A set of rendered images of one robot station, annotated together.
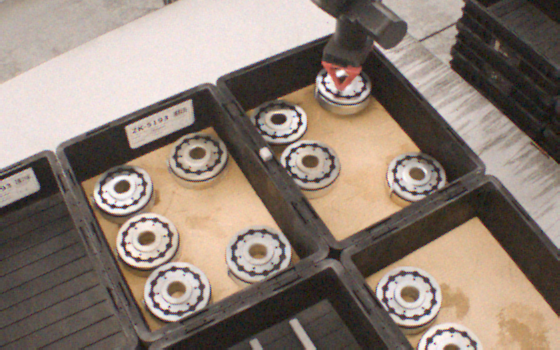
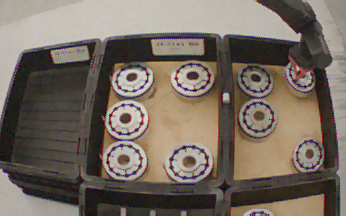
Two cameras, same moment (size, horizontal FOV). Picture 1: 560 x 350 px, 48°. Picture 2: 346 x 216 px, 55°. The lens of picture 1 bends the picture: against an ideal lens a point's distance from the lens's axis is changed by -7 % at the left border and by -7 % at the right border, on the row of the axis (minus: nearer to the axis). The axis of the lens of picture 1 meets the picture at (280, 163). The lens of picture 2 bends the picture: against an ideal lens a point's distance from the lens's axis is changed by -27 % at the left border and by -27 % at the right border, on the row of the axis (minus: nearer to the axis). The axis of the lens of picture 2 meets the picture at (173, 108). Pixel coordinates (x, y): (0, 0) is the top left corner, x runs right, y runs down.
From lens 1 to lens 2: 30 cm
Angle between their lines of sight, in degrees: 23
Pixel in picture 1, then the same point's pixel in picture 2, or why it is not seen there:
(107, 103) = (173, 21)
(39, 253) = (71, 97)
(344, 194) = (268, 147)
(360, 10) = (309, 35)
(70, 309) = (69, 138)
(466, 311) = not seen: outside the picture
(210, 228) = (173, 131)
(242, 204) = (204, 124)
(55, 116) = (139, 18)
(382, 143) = (306, 124)
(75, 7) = not seen: outside the picture
